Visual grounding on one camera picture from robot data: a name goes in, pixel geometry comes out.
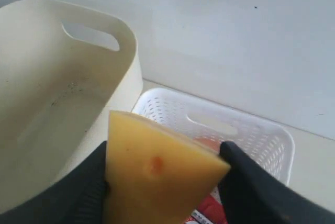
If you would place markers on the white perforated plastic basket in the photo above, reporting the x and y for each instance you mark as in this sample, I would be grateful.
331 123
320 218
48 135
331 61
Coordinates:
267 143

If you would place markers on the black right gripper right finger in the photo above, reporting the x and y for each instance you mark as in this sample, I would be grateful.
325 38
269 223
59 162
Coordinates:
249 194

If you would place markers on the cream plastic tub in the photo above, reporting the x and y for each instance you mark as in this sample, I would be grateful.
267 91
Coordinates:
63 68

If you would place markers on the brown egg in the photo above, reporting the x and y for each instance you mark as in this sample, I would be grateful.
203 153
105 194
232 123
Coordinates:
210 144

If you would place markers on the yellow cheese wedge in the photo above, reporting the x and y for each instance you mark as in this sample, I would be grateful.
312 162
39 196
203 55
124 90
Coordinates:
154 174

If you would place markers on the small milk carton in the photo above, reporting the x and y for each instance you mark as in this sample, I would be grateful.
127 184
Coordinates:
210 211

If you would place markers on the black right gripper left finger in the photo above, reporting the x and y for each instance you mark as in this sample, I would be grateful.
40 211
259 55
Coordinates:
76 198

